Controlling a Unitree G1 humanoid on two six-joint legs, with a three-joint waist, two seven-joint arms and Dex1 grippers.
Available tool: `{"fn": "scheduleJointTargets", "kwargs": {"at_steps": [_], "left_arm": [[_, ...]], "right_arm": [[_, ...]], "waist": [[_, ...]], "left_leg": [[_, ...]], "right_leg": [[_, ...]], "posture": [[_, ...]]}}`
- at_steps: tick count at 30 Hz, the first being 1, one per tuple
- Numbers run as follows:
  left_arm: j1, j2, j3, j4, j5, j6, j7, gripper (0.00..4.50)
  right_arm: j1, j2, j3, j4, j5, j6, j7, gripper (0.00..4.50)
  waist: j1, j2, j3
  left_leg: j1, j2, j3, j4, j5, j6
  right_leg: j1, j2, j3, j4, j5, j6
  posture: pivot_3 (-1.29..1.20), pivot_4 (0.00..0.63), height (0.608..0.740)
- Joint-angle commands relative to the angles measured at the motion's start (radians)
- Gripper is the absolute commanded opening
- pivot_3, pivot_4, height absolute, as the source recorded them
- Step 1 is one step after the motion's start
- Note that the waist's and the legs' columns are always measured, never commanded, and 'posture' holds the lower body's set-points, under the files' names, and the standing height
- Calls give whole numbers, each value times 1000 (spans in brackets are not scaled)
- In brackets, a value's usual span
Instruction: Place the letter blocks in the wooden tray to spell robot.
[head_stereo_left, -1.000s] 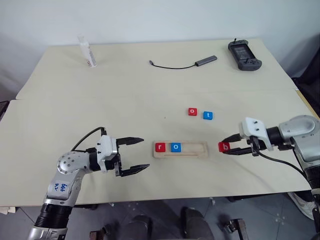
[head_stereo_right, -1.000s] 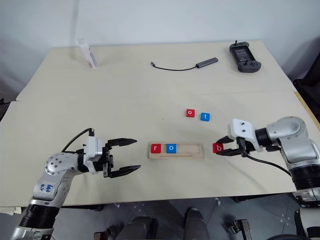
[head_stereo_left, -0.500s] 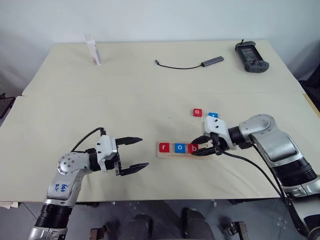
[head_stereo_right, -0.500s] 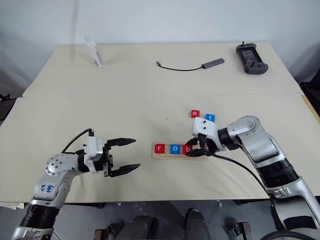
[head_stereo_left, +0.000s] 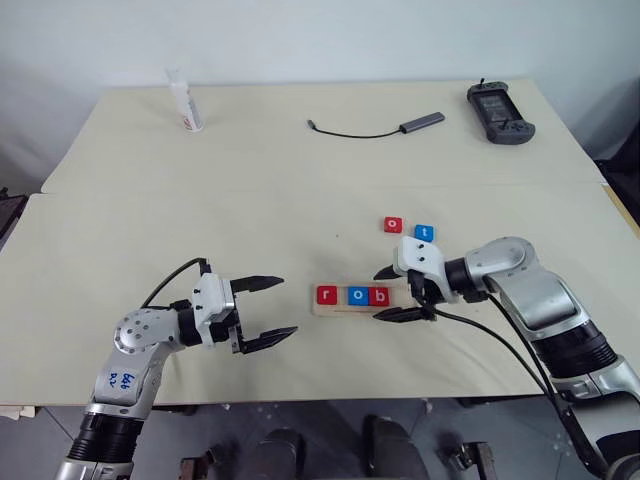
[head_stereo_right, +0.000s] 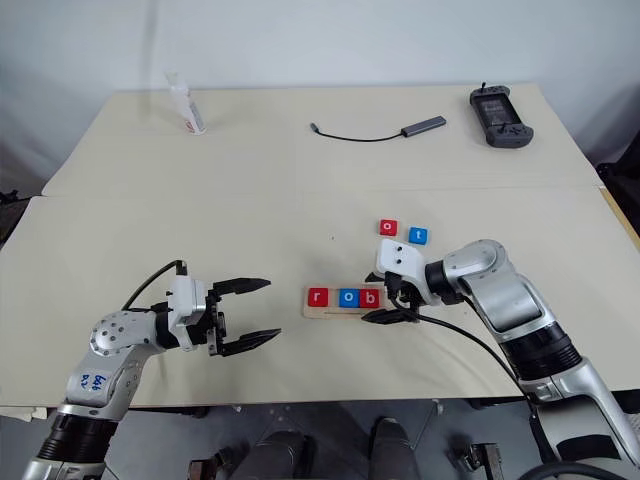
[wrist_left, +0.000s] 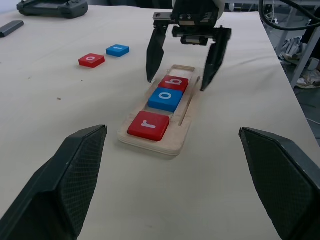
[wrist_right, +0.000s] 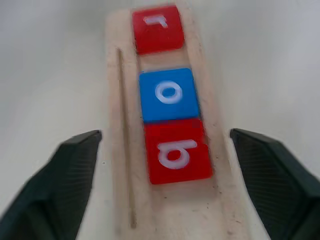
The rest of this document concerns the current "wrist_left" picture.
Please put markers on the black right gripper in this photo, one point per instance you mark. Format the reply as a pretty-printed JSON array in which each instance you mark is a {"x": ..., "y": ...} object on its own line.
[{"x": 193, "y": 15}]

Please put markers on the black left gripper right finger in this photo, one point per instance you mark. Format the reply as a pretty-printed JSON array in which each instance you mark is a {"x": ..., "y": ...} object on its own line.
[{"x": 282, "y": 180}]

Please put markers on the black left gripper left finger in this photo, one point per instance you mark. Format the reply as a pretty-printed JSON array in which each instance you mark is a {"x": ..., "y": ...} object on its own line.
[{"x": 52, "y": 190}]

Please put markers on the red letter block b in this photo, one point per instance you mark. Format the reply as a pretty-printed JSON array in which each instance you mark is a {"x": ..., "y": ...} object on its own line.
[{"x": 174, "y": 83}]

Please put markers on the blue letter block o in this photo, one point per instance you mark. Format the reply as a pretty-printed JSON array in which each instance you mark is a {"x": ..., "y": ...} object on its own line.
[{"x": 165, "y": 99}]

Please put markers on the blue letter block t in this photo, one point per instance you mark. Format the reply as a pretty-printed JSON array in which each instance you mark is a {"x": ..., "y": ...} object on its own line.
[{"x": 117, "y": 50}]

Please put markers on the red letter block r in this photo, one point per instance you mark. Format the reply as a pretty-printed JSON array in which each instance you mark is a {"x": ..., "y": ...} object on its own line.
[{"x": 148, "y": 125}]

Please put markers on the wooden letter tray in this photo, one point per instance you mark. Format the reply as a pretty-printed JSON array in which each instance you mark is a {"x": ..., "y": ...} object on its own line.
[{"x": 182, "y": 135}]

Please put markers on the red letter block o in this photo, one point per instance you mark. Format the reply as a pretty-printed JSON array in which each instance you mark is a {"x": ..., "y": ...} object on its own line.
[{"x": 91, "y": 60}]

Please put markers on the white shoe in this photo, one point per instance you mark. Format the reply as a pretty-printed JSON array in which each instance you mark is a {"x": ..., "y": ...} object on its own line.
[{"x": 310, "y": 77}]

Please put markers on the black handheld controller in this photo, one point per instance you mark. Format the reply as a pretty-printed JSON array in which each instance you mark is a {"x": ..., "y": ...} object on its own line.
[{"x": 52, "y": 8}]

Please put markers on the flat black bar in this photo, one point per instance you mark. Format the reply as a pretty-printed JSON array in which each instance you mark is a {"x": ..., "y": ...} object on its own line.
[{"x": 11, "y": 28}]

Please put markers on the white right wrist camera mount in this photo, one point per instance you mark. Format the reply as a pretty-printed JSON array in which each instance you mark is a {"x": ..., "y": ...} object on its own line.
[{"x": 220, "y": 7}]

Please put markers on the grey metal frame leg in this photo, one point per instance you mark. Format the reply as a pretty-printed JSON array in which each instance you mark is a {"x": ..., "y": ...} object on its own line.
[{"x": 303, "y": 60}]

